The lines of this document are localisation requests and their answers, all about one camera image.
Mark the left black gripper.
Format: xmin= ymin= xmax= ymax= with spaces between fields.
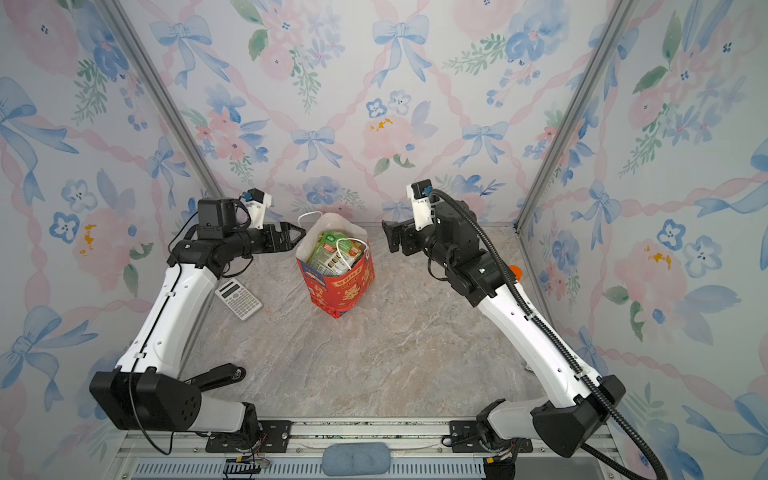
xmin=228 ymin=221 xmax=307 ymax=260

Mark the green snack bag barcode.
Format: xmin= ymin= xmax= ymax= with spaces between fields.
xmin=307 ymin=231 xmax=366 ymax=277

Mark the red paper gift bag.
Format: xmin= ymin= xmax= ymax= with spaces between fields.
xmin=296 ymin=211 xmax=375 ymax=318

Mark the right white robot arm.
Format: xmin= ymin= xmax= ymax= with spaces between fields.
xmin=381 ymin=196 xmax=626 ymax=461

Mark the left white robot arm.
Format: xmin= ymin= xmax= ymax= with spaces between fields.
xmin=89 ymin=222 xmax=306 ymax=444

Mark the white scientific calculator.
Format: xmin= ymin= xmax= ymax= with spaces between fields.
xmin=215 ymin=278 xmax=263 ymax=321

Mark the orange pill bottle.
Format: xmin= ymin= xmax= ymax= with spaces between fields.
xmin=509 ymin=265 xmax=523 ymax=282

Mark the grey blue foam pad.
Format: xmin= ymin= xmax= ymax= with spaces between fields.
xmin=321 ymin=442 xmax=391 ymax=477

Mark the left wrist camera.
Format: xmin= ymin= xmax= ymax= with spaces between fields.
xmin=196 ymin=198 xmax=238 ymax=240

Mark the black corrugated cable hose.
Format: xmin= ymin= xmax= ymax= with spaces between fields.
xmin=429 ymin=188 xmax=670 ymax=480

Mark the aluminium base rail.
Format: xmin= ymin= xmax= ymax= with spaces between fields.
xmin=106 ymin=418 xmax=620 ymax=479

